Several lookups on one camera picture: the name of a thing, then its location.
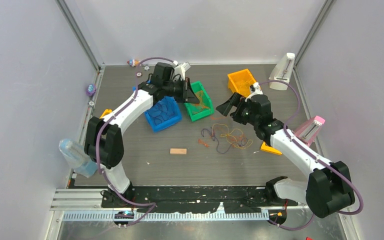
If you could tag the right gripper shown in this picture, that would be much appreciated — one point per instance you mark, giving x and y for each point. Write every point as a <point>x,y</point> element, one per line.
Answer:
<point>236,100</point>

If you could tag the yellow triangular toy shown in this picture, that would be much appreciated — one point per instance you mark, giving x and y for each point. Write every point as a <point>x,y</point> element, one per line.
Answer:
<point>268,149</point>
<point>105,113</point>

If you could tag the clear blue plastic container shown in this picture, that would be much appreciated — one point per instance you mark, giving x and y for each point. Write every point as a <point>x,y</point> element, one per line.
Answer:
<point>77,159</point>

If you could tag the yellow triangular toy left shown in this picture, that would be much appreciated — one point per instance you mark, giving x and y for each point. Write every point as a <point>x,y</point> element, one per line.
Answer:
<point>105,113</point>

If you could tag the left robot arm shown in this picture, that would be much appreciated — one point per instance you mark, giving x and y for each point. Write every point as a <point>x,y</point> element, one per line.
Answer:
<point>104,136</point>

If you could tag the yellow triangular toy right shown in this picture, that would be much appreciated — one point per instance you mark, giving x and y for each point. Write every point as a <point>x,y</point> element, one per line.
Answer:
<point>268,149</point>

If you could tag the purple round toy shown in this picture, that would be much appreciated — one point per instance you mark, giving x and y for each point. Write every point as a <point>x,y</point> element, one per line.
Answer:
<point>91,90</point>

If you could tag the blue plastic bin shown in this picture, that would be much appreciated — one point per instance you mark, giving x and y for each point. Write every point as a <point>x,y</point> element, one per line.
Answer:
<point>163,114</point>

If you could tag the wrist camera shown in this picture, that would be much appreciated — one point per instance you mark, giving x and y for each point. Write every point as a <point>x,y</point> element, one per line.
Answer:
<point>255,89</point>
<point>179,73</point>

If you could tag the orange plastic bin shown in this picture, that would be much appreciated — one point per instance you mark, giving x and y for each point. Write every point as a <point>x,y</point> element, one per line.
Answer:
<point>240,82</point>

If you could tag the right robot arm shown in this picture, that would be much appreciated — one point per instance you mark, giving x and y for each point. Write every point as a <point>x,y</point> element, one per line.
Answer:
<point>328,188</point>

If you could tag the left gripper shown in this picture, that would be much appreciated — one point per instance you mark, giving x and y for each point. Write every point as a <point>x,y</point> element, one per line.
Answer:
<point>188,95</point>

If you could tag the small toy figurine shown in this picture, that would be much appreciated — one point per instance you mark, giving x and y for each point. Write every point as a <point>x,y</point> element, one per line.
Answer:
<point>133,62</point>

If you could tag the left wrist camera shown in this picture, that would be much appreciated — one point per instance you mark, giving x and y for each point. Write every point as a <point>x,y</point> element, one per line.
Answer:
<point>179,73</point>

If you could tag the wooden block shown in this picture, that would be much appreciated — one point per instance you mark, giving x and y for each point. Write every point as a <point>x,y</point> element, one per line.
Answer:
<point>178,151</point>

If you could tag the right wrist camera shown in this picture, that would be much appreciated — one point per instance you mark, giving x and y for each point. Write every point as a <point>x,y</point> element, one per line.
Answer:
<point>255,89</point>

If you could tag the pink metronome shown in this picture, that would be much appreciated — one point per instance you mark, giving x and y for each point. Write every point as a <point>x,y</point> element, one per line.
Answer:
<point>308,131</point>

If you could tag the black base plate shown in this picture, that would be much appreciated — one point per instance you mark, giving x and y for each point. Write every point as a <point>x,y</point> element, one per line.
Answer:
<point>194,199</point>

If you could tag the green plastic bin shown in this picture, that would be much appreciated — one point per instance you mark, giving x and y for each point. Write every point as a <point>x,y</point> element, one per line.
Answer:
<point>203,109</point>

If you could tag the white metronome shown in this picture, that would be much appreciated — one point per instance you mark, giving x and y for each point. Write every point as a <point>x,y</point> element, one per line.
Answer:
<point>282,72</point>

